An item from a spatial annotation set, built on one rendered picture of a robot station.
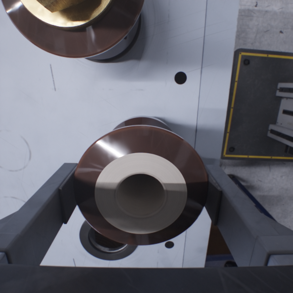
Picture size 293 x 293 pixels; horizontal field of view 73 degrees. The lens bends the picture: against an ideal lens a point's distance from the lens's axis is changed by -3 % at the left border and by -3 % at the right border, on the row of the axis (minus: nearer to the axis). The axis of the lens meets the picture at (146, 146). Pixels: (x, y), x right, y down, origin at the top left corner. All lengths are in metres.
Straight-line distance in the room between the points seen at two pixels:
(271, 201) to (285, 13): 1.54
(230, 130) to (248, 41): 0.70
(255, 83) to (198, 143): 1.21
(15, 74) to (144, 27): 0.15
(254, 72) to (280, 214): 1.45
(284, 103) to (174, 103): 1.31
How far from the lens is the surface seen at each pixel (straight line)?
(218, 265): 1.15
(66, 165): 0.16
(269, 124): 1.53
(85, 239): 0.32
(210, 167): 0.16
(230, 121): 1.41
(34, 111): 0.27
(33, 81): 0.27
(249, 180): 2.03
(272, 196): 2.22
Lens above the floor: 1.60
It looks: 73 degrees down
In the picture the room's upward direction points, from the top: 178 degrees clockwise
